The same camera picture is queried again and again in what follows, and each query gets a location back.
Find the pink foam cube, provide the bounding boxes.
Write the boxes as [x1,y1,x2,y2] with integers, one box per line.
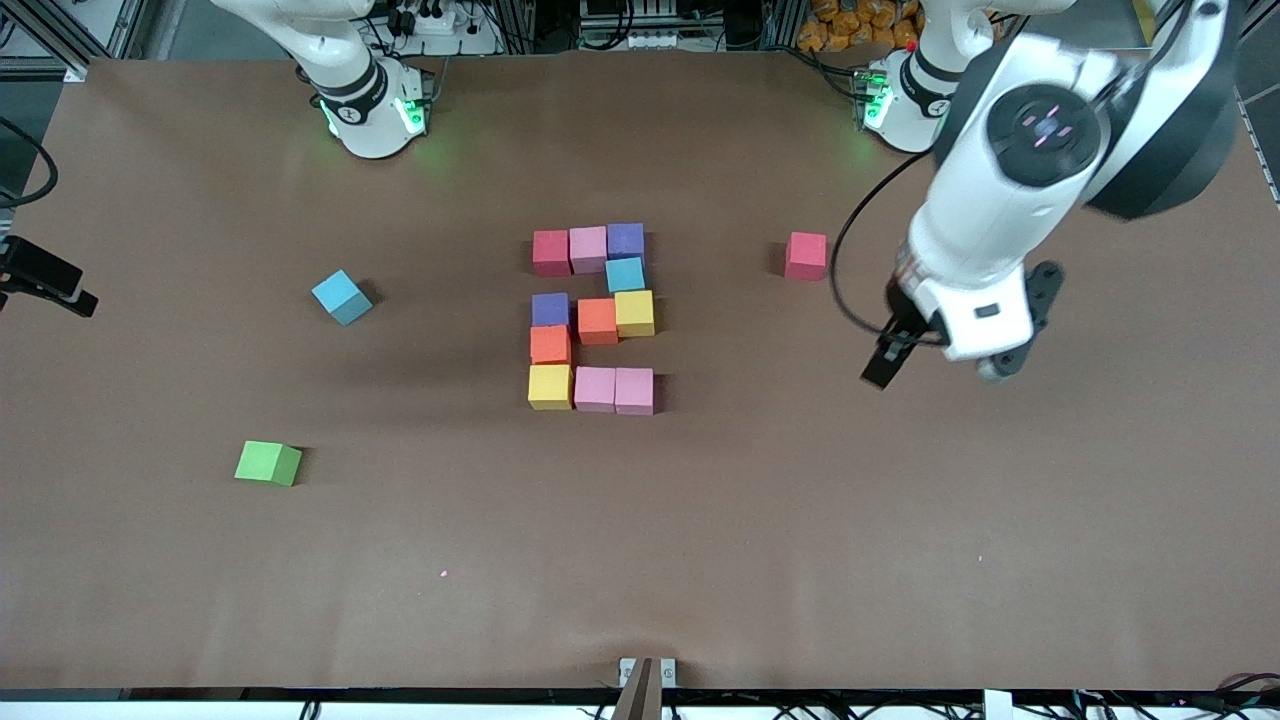
[574,367,617,414]
[614,367,655,416]
[569,226,609,275]

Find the yellow foam cube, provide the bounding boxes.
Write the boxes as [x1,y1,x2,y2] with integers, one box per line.
[528,364,575,411]
[614,290,656,338]

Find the orange foam cube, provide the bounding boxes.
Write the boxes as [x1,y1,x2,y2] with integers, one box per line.
[578,298,619,346]
[529,325,573,367]

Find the red foam cube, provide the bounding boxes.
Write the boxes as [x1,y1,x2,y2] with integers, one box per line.
[532,230,572,278]
[784,231,829,282]

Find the green foam cube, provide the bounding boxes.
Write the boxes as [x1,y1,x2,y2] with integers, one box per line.
[234,440,303,488]

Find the orange bagged items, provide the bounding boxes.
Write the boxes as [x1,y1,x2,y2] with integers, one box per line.
[798,0,923,53]

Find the white electronics box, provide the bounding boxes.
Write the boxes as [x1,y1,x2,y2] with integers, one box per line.
[578,0,687,51]

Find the white power strip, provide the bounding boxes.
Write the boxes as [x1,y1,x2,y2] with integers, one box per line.
[385,0,463,37]

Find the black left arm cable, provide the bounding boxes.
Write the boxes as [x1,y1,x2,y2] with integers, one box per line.
[830,150,951,346]

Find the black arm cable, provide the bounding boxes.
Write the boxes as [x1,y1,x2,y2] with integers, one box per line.
[830,150,951,346]
[0,118,59,209]

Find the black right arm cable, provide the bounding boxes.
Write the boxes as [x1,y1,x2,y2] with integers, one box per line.
[0,118,59,209]

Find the aluminium frame profile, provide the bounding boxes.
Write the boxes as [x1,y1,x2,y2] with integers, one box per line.
[1225,0,1280,101]
[0,0,146,83]

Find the small metal bracket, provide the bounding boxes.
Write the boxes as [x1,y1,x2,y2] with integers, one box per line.
[619,657,678,689]

